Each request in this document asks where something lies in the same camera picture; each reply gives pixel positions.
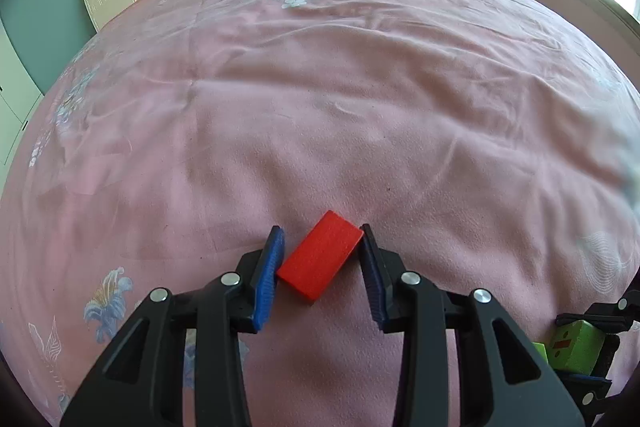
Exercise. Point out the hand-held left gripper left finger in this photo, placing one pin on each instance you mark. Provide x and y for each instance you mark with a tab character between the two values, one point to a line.
267	277

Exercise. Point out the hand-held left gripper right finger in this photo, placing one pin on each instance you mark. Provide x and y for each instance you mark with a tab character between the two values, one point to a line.
372	277

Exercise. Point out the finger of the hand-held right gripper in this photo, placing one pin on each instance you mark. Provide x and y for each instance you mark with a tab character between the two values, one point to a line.
590	389
610	314

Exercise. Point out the green block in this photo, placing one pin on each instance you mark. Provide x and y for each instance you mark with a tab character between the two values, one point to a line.
575	347

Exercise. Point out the red block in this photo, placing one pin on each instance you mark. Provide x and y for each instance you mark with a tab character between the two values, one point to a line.
320	259

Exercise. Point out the pink floral blanket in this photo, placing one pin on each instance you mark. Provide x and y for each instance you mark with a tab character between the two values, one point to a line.
320	107

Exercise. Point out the white wardrobe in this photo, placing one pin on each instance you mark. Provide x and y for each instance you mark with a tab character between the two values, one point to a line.
12	107

